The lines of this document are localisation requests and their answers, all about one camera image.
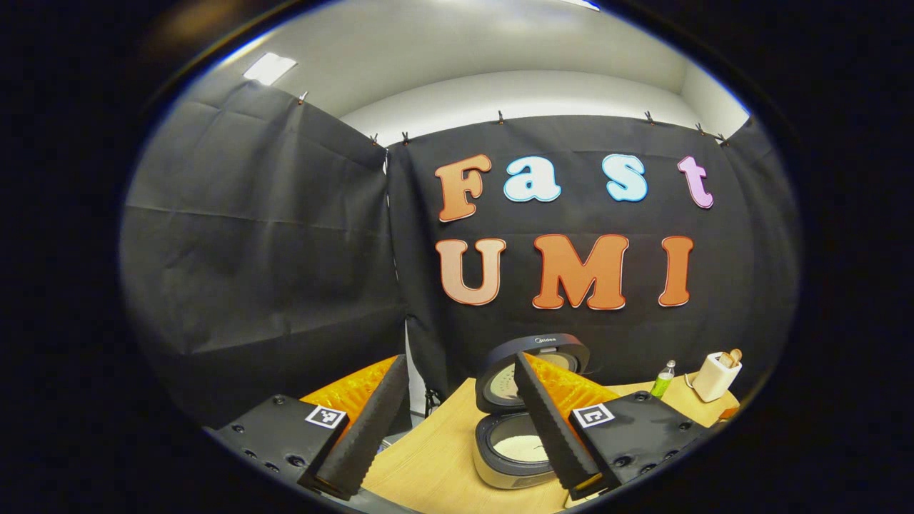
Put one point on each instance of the toasted bread slice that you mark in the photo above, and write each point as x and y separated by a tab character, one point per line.
725	359
735	355

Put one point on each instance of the long ceiling light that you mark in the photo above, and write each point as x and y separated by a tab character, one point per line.
582	3

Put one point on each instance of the row of black cloth clips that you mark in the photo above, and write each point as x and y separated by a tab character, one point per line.
500	116

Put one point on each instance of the dark grey rice cooker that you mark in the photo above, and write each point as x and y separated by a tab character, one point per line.
532	343

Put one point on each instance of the white toaster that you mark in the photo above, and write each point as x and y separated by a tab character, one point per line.
714	382

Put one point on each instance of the white rice heap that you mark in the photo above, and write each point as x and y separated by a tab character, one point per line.
521	448

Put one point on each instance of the green drink bottle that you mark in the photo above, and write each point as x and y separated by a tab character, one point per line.
663	382

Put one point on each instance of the black backdrop cloth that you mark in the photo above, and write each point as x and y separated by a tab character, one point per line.
250	250

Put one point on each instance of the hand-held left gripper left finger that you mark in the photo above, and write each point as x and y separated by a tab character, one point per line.
371	428

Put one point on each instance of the small ceiling light panel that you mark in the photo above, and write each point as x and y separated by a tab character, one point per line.
269	68

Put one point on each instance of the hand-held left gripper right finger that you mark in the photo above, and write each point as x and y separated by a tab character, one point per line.
550	428

